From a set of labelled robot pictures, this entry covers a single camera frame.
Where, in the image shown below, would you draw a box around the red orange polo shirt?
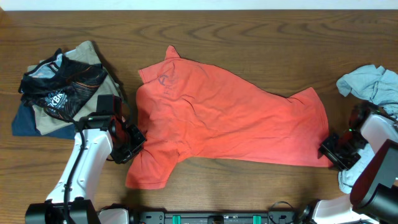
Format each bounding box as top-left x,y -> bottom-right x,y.
126,47 -> 331,190

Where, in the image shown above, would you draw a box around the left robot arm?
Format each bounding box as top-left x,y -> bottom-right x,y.
25,95 -> 146,223

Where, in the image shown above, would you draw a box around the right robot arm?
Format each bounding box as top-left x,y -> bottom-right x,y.
294,101 -> 397,223

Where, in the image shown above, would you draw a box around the light grey blue shirt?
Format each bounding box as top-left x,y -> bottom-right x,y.
336,65 -> 397,194

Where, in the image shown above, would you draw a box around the black patterned jersey shirt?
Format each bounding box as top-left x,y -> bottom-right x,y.
18,49 -> 108,121

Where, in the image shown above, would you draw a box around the beige folded shirt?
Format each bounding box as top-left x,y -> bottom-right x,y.
32,40 -> 123,139

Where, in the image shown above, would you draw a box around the navy blue folded shirt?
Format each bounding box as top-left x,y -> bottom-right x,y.
11,103 -> 75,139

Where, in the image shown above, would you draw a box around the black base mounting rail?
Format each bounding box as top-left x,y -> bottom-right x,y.
99,201 -> 312,224

